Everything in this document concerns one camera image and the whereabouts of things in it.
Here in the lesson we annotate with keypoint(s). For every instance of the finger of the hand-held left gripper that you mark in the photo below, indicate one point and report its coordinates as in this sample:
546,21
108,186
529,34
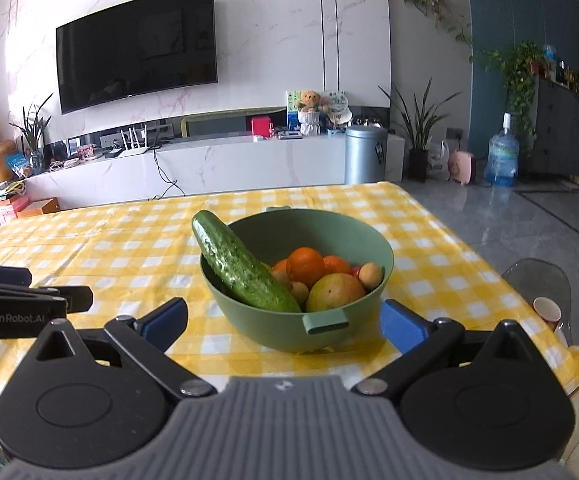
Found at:
4,276
77,298

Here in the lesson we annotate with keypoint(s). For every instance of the small orange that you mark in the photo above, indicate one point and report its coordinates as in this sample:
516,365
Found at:
280,265
338,264

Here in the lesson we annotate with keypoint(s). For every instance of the white plastic bag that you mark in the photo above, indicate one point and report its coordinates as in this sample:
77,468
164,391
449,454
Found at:
438,160

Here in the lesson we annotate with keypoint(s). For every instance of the clear glass chair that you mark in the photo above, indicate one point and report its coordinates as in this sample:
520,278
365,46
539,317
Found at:
534,275

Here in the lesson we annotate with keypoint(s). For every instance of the large orange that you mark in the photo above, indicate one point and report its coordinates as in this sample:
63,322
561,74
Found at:
305,265

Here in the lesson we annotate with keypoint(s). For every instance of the green cucumber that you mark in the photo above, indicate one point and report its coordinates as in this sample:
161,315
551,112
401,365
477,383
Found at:
234,265

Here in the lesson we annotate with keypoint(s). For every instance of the red paper cup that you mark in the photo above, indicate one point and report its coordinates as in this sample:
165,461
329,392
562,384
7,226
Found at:
548,312

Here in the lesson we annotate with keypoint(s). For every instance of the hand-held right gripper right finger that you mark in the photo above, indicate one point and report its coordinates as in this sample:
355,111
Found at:
402,322

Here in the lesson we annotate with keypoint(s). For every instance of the green picture book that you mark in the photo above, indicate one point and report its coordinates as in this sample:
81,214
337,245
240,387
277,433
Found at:
292,105

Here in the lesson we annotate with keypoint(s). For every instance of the brown teddy bear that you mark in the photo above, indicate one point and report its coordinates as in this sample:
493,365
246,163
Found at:
309,101

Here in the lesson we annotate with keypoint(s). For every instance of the white router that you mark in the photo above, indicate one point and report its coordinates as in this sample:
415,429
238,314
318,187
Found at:
134,149

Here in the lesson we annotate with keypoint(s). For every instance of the hanging vine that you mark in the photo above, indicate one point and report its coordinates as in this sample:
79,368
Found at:
434,2

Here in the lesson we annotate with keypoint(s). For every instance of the white marble television cabinet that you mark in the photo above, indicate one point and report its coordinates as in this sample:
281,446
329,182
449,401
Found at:
244,165

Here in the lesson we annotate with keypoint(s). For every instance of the grey metal trash can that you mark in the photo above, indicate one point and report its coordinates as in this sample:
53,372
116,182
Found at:
365,157

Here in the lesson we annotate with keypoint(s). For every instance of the pink heater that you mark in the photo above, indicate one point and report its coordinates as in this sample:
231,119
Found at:
462,169

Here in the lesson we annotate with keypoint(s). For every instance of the golden gourd vase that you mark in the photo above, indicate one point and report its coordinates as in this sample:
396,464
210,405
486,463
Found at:
2,162

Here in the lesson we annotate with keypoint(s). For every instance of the dark grey cabinet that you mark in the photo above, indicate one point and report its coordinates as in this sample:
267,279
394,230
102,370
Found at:
559,130

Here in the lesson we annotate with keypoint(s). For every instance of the potted vine plant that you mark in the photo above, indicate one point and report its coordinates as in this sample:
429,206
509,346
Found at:
519,70

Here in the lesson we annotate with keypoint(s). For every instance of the orange cardboard box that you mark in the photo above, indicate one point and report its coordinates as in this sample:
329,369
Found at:
39,208

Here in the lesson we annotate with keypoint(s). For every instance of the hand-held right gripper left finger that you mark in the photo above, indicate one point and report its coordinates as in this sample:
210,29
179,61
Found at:
164,317

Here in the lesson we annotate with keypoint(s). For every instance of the blue water jug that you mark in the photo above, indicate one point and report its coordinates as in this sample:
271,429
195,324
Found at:
502,157

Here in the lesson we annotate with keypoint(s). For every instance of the brown-yellow pear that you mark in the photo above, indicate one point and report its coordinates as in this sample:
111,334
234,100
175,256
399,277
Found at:
334,292

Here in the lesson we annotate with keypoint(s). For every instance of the green colander bowl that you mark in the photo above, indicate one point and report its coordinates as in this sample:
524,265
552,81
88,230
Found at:
279,330

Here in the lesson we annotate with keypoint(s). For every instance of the round paper fan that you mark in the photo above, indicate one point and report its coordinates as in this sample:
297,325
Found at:
337,107

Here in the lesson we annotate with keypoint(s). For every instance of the black wall television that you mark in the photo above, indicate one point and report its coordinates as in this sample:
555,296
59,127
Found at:
137,47

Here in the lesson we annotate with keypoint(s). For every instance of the red box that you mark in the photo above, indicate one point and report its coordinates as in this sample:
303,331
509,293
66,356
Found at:
260,126

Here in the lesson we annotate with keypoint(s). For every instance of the tall potted long-leaf plant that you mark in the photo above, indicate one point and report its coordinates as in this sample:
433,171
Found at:
418,160

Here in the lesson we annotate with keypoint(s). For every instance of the pink box stack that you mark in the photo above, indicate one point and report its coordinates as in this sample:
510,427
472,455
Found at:
7,205

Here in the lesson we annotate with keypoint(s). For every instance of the small potted grass plant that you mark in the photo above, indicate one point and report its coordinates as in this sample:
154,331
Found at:
33,130

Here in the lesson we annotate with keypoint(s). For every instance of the wall outlet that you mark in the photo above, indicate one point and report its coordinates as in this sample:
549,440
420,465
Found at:
454,133

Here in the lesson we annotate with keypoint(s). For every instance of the yellow checked tablecloth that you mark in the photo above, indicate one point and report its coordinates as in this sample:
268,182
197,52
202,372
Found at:
119,240

